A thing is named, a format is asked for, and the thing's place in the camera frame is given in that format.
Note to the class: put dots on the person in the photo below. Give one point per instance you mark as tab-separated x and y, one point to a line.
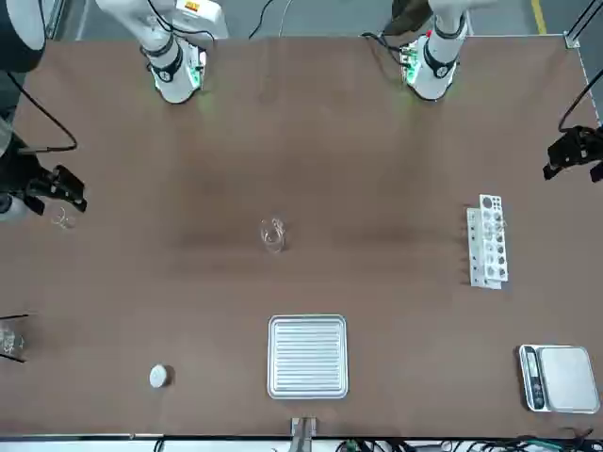
410	14

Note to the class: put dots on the small white round cap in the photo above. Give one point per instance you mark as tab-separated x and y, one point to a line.
159	376

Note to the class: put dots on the aluminium camera mast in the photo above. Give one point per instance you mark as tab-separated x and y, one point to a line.
304	431

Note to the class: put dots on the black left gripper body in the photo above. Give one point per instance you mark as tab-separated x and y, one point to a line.
591	143

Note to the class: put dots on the clear glass test tube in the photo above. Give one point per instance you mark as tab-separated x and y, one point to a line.
500	227

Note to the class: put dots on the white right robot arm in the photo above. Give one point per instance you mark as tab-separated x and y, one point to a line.
174	80

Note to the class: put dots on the white control box yellow label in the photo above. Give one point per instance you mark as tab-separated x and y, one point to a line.
202	19

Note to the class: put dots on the white test tube rack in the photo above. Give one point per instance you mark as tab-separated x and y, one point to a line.
490	254

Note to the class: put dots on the silver ribbed metal tray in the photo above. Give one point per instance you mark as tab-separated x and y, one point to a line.
307	356

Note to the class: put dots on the round glass dish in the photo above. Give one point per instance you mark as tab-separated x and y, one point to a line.
8	340

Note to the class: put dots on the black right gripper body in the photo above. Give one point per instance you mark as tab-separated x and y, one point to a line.
37	181

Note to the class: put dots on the aluminium frame post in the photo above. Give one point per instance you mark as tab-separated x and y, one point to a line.
577	33
54	19

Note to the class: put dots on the silver digital scale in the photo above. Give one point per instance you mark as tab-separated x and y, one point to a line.
565	379

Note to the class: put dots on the small clear glass beaker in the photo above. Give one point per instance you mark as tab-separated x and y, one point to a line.
63	219

